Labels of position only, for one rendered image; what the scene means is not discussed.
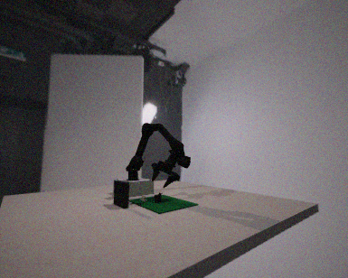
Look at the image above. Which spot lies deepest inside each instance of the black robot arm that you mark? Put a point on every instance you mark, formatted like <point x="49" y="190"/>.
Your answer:
<point x="176" y="154"/>

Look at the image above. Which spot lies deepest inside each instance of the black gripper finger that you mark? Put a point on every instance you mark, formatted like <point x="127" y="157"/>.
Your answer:
<point x="169" y="180"/>
<point x="156" y="172"/>

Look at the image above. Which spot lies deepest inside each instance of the green circuit board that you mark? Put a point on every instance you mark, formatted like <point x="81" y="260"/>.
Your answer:
<point x="167" y="203"/>

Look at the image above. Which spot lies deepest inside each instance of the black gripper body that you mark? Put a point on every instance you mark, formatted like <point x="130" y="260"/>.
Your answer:
<point x="170" y="172"/>

